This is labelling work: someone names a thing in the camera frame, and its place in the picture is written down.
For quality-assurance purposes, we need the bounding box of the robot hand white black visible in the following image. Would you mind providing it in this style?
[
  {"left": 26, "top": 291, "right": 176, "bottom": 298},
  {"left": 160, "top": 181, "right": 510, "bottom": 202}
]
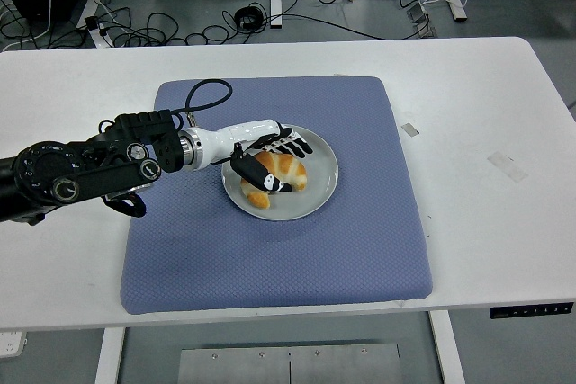
[{"left": 196, "top": 118, "right": 315, "bottom": 195}]

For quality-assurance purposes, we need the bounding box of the croissant bread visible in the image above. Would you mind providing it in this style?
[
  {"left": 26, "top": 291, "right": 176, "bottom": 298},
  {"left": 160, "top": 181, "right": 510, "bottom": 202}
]
[{"left": 240, "top": 151, "right": 309, "bottom": 210}]

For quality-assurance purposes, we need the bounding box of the grey round plate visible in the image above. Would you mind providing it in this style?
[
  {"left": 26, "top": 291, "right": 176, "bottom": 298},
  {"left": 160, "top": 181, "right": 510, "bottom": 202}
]
[{"left": 220, "top": 124, "right": 339, "bottom": 222}]

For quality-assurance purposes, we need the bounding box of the blue quilted mat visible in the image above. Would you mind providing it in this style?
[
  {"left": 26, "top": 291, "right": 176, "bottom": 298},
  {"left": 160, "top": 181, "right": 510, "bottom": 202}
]
[{"left": 120, "top": 76, "right": 435, "bottom": 317}]

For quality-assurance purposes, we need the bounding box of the grey foot pedal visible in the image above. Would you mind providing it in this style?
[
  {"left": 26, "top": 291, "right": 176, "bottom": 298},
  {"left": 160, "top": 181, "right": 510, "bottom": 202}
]
[{"left": 406, "top": 3, "right": 438, "bottom": 40}]

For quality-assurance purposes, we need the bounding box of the grey metal plate with screws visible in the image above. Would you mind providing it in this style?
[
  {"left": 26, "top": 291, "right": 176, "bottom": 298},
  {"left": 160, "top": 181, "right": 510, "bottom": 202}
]
[{"left": 177, "top": 342, "right": 401, "bottom": 384}]

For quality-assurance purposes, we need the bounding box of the white table leg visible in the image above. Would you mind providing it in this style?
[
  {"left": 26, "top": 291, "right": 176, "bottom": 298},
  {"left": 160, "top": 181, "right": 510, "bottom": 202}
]
[
  {"left": 94, "top": 326, "right": 128, "bottom": 384},
  {"left": 427, "top": 310, "right": 467, "bottom": 384}
]

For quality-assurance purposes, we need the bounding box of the large clear tape piece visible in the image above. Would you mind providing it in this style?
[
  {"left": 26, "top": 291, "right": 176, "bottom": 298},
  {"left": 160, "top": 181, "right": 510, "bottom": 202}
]
[{"left": 487, "top": 151, "right": 529, "bottom": 183}]

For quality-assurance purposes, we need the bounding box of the white power strip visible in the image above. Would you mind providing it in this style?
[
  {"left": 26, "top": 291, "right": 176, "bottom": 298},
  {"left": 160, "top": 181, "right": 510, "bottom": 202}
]
[{"left": 0, "top": 331, "right": 27, "bottom": 360}]

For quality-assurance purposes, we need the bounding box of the black table control panel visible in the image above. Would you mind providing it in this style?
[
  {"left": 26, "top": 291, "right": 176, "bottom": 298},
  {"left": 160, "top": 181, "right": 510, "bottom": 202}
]
[{"left": 489, "top": 301, "right": 576, "bottom": 320}]

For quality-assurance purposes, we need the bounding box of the coiled black cable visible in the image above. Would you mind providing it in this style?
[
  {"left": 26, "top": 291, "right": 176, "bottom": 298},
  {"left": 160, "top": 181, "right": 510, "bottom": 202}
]
[{"left": 234, "top": 4, "right": 268, "bottom": 33}]

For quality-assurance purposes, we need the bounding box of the long black floor cable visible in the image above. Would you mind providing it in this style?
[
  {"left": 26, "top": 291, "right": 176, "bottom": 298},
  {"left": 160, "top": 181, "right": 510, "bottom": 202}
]
[{"left": 258, "top": 13, "right": 388, "bottom": 41}]

